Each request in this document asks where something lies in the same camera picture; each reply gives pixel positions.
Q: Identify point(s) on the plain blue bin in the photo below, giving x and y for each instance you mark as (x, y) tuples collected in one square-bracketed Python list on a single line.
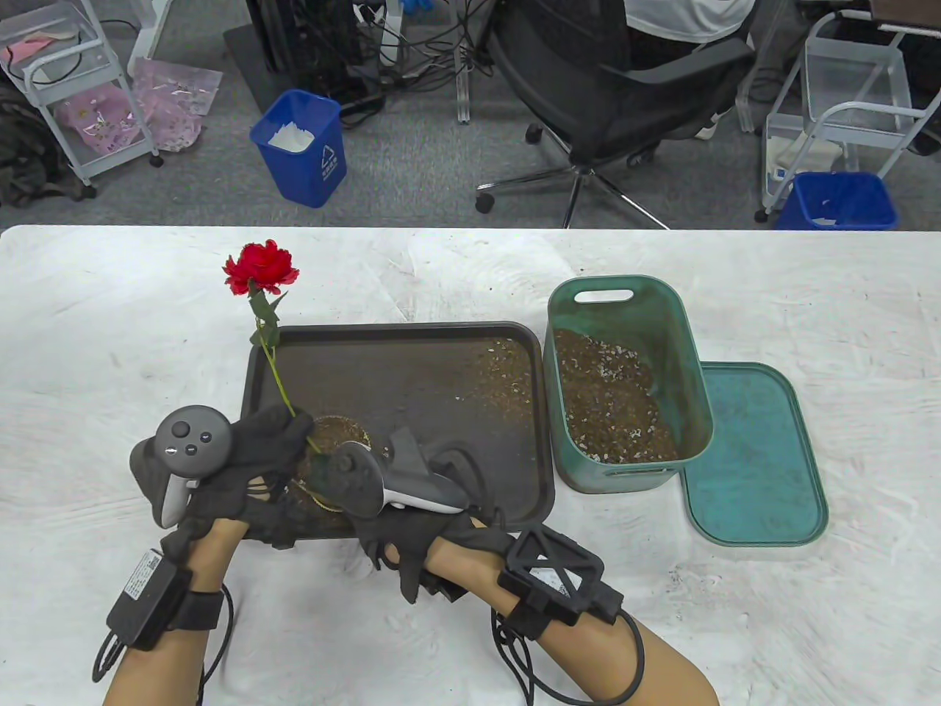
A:
[(838, 202)]

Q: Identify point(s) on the green plastic bin lid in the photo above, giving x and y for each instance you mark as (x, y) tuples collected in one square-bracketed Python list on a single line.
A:
[(757, 456)]

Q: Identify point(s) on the pink plastic bag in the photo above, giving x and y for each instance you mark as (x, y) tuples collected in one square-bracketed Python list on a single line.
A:
[(95, 121), (176, 103)]

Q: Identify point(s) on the person's left hand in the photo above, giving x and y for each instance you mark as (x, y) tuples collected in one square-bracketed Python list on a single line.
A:
[(272, 441)]

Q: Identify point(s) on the person's left forearm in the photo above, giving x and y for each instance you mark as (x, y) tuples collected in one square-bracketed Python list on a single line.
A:
[(220, 548)]

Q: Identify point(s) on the person's right forearm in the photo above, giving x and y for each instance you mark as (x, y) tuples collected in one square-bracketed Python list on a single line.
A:
[(662, 669)]

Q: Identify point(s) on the black right wrist camera module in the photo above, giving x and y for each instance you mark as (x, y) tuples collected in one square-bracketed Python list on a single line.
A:
[(551, 566)]

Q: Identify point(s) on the scattered potting mix crumbs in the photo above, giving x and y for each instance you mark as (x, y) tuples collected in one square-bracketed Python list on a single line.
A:
[(511, 382)]

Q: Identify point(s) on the white metal trolley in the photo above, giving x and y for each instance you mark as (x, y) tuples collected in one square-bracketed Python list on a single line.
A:
[(853, 95), (51, 81)]

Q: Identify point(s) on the blue bin with white symbol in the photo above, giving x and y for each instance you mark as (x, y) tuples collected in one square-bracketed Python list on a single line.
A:
[(301, 162)]

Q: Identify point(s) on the black left wrist camera module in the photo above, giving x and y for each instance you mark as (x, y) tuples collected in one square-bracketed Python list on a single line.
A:
[(143, 596)]

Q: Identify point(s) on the yellow ribbed flower pot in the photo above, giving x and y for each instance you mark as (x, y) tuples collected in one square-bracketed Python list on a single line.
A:
[(327, 506)]

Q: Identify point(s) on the red artificial rose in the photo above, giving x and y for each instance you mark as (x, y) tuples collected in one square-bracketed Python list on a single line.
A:
[(257, 268)]

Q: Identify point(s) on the person's right hand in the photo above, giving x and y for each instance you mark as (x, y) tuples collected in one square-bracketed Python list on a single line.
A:
[(419, 537)]

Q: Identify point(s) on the brown potting mix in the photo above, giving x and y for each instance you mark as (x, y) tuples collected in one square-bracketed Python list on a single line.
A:
[(338, 434), (610, 397)]

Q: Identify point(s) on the black office chair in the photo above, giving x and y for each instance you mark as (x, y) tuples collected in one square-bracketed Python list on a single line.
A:
[(573, 73)]

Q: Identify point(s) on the dark brown plastic tray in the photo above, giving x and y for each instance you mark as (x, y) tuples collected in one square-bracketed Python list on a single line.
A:
[(426, 368)]

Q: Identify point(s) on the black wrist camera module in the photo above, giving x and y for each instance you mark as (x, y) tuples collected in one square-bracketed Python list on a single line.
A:
[(143, 596), (551, 566)]

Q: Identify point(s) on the black backpack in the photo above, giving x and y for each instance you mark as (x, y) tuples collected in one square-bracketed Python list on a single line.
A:
[(26, 154)]

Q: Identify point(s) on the black computer tower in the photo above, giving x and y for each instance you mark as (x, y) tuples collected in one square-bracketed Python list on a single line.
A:
[(301, 37)]

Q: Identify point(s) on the green plastic storage bin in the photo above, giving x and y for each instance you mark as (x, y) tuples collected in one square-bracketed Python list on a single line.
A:
[(632, 301)]

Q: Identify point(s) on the white desk leg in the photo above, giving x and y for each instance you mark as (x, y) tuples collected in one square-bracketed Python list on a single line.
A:
[(745, 103)]

